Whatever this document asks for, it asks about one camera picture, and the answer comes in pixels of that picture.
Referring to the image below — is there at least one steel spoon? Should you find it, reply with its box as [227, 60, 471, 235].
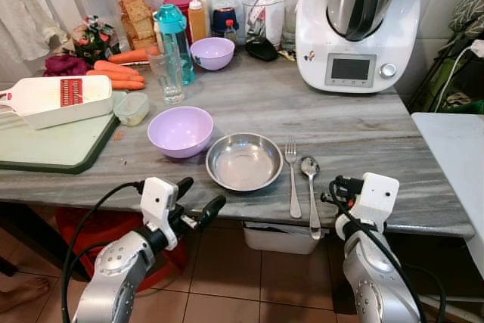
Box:
[300, 156, 322, 241]

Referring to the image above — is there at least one steel fork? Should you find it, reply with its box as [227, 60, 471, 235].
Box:
[284, 141, 302, 219]

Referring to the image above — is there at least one grey wooden counter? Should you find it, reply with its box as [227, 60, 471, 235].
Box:
[0, 54, 476, 238]

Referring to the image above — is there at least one large purple bowl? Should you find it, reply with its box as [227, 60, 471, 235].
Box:
[147, 106, 215, 160]

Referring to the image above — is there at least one steel bowl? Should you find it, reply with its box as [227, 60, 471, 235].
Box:
[206, 132, 284, 192]

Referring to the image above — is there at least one white bin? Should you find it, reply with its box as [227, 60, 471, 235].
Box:
[244, 221, 326, 254]

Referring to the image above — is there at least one red plastic stool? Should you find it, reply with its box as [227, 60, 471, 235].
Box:
[54, 206, 190, 293]

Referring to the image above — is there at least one small clear lidded container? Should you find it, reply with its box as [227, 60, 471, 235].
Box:
[113, 92, 150, 127]

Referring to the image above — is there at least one white folding table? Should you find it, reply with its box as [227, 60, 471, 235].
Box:
[412, 113, 484, 267]

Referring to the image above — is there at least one clear drinking glass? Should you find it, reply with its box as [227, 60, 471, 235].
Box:
[147, 45, 186, 104]

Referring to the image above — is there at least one small purple bowl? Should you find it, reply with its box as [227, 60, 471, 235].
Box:
[190, 37, 236, 72]

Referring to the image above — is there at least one green cutting board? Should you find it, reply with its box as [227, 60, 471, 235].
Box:
[0, 92, 120, 175]

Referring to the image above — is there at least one teal drinking bottle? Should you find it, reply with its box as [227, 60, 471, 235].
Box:
[154, 4, 196, 86]

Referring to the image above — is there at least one white food processor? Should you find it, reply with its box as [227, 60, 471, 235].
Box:
[295, 0, 421, 95]

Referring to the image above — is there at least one green patterned bag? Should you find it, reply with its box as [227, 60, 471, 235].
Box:
[408, 0, 484, 116]

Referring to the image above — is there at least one black rounded object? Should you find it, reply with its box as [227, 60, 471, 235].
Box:
[246, 36, 279, 62]

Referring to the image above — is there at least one white slicer with red blade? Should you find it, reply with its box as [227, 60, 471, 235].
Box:
[0, 75, 114, 130]

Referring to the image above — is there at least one small bottle red cap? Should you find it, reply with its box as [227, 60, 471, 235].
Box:
[224, 19, 238, 42]

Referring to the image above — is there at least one orange sauce bottle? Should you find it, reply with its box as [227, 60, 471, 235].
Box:
[187, 0, 208, 44]

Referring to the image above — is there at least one purple cloth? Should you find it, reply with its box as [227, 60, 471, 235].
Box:
[43, 54, 90, 78]

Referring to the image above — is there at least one wrapped green plant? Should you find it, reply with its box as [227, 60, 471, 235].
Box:
[72, 17, 122, 64]

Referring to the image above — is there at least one person's bare foot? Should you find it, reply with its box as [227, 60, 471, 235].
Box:
[0, 276, 50, 312]

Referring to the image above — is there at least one cracker jar red lid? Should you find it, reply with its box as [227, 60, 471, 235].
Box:
[109, 0, 161, 51]

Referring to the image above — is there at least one small blue jar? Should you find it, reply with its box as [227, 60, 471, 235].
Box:
[209, 0, 241, 40]

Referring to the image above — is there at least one glass jar with packet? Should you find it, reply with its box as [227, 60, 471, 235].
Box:
[244, 0, 288, 48]

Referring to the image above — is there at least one white hanging cloth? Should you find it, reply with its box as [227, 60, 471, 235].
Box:
[0, 0, 65, 63]

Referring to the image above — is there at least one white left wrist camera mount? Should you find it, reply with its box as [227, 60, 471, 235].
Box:
[140, 178, 181, 251]

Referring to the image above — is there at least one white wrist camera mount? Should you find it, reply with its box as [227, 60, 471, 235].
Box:
[140, 178, 181, 251]
[346, 172, 400, 233]

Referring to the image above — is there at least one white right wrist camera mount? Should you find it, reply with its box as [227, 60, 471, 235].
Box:
[346, 172, 400, 233]

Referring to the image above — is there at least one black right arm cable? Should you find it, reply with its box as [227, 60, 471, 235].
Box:
[327, 196, 447, 323]

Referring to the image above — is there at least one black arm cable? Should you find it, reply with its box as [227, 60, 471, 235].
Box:
[327, 196, 447, 323]
[60, 179, 146, 323]

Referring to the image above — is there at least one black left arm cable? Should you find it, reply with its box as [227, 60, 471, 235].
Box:
[60, 179, 146, 323]

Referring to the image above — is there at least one white plug with cable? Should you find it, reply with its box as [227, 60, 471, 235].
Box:
[431, 38, 484, 109]

